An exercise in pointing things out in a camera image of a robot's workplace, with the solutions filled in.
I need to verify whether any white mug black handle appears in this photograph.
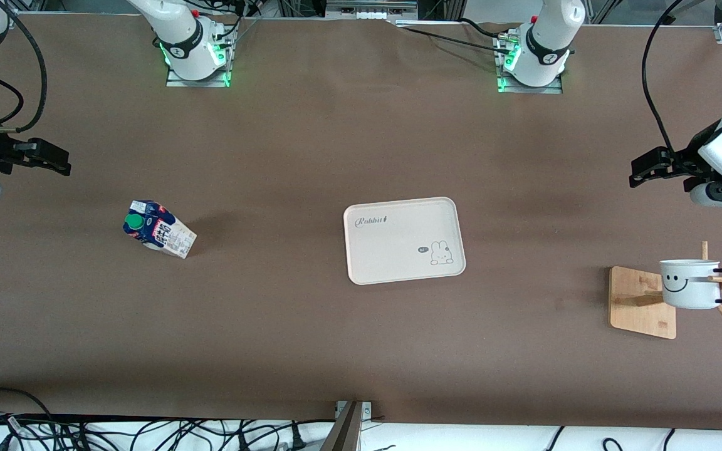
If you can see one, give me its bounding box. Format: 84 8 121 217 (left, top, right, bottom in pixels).
659 259 722 309

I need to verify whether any paper label packet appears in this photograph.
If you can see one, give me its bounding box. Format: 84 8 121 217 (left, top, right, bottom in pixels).
123 200 197 259

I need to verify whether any wooden cup rack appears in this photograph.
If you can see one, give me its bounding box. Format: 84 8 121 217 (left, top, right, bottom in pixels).
609 241 722 340

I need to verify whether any cream rabbit print tray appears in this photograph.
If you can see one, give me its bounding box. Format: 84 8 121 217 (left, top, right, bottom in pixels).
343 197 466 286

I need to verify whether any grey power strip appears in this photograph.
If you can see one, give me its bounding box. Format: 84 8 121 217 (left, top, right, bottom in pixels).
325 0 419 18

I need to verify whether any grey camera mount pole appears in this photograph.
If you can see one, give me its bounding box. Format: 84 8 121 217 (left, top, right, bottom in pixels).
319 401 364 451

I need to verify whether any metal pole bracket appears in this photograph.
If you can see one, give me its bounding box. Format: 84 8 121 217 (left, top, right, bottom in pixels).
335 401 372 422

